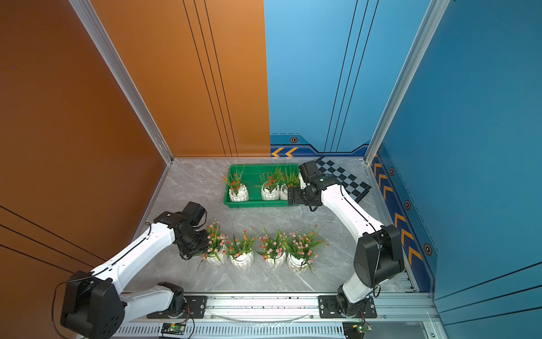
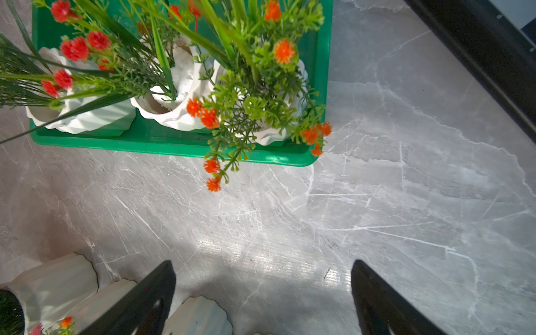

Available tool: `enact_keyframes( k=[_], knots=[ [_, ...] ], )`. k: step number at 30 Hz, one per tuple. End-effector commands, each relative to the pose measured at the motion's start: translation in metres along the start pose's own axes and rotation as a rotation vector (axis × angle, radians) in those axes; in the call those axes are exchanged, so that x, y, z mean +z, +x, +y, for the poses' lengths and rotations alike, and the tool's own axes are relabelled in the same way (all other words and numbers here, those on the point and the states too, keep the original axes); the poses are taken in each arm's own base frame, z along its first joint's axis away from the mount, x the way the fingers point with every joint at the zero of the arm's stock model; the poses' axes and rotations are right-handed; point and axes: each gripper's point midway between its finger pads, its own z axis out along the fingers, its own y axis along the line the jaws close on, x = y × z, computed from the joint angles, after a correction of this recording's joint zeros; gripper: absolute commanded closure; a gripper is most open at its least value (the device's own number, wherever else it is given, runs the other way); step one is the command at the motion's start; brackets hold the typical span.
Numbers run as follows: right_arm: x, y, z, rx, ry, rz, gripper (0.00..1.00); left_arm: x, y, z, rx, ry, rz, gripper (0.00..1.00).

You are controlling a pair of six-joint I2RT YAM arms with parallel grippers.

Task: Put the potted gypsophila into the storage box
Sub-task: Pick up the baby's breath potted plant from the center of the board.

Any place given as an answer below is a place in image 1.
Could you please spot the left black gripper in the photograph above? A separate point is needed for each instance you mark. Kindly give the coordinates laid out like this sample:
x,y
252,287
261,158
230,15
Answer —
x,y
188,251

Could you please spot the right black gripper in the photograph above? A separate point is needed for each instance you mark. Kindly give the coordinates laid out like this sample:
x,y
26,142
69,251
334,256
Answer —
x,y
297,197

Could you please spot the orange flower pot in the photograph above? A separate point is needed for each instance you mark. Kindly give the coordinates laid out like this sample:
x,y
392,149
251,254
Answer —
x,y
240,250
289,179

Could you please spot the red flower pot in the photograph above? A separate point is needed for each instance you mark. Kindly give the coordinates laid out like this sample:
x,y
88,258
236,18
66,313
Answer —
x,y
270,184
272,248
236,189

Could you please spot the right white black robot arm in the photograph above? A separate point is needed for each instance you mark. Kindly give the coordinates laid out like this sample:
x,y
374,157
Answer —
x,y
379,254

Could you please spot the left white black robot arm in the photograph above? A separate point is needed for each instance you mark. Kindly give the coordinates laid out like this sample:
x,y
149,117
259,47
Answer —
x,y
96,304

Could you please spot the green plastic storage tray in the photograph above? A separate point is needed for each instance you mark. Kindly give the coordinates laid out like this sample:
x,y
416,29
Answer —
x,y
251,178

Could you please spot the pink flower pot front left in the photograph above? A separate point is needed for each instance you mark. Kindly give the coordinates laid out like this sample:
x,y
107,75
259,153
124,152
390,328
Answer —
x,y
216,252

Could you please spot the pink flower pot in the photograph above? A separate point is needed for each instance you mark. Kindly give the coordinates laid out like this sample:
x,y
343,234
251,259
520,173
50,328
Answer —
x,y
216,252
301,248

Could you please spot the black white chessboard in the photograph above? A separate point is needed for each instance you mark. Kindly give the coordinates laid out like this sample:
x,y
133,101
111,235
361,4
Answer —
x,y
353,185

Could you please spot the pink flower pot front right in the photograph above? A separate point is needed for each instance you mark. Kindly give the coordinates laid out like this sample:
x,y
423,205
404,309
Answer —
x,y
301,248

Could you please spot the left green circuit board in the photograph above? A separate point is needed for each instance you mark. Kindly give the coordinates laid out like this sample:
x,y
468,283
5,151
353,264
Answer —
x,y
173,329

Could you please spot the green circuit board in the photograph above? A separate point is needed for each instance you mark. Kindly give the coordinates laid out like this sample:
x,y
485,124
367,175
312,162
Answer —
x,y
356,330
173,329

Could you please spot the right green circuit board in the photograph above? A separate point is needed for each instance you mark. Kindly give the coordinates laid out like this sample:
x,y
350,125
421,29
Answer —
x,y
356,330

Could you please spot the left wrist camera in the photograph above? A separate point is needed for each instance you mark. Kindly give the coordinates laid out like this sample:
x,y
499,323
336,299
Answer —
x,y
195,214

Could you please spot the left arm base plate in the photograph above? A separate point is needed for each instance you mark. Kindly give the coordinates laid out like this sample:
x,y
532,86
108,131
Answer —
x,y
191,306

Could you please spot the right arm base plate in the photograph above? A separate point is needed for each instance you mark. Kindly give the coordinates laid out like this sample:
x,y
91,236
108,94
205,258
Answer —
x,y
338,306

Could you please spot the aluminium front rail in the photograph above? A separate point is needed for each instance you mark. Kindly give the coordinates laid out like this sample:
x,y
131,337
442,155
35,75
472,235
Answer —
x,y
304,306

